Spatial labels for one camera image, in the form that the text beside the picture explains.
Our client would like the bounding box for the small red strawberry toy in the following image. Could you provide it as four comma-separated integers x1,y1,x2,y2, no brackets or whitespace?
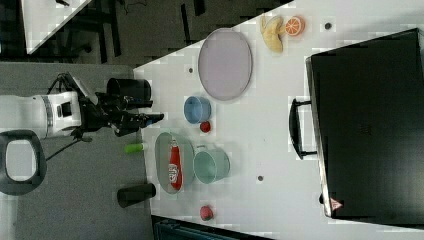
200,121,211,133

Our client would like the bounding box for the white side table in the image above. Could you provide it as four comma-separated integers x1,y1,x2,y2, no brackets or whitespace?
20,0,92,54

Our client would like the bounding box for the green oval strainer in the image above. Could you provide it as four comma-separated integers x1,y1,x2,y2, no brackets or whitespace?
155,132,194,194

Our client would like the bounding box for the blue bowl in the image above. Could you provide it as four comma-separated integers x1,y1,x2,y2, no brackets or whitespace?
183,96,211,124

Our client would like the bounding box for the red plush ketchup bottle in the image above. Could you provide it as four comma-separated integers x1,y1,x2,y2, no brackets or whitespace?
168,140,183,190

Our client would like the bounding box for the black cylinder post lower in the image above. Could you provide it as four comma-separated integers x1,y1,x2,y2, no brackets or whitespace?
117,183,156,208

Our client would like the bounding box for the red strawberry toy near edge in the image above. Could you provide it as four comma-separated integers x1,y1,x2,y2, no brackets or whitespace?
200,205,214,221

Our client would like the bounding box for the black cylinder post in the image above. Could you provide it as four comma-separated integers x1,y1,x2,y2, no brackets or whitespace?
107,78,151,100
117,183,156,208

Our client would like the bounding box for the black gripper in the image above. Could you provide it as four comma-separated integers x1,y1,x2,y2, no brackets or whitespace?
78,93,164,137

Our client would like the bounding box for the black toaster oven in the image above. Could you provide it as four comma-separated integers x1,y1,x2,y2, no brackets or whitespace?
305,28,424,229

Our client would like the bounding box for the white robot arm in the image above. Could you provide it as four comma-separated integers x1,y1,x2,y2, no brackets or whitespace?
0,91,164,139

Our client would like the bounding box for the black cylinder post upper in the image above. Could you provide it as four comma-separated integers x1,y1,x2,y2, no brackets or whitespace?
107,78,151,100

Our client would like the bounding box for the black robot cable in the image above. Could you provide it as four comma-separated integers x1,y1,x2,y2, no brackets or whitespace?
44,71,94,162

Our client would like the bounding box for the green mug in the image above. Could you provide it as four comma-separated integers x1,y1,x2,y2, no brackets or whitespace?
193,145,230,184

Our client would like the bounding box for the orange slice toy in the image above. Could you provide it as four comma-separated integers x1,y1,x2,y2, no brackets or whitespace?
285,16,306,36

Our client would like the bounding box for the green cylindrical object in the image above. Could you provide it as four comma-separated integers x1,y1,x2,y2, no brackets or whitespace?
124,143,147,154

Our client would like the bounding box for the grey round plate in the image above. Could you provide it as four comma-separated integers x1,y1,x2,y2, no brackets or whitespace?
198,28,253,101

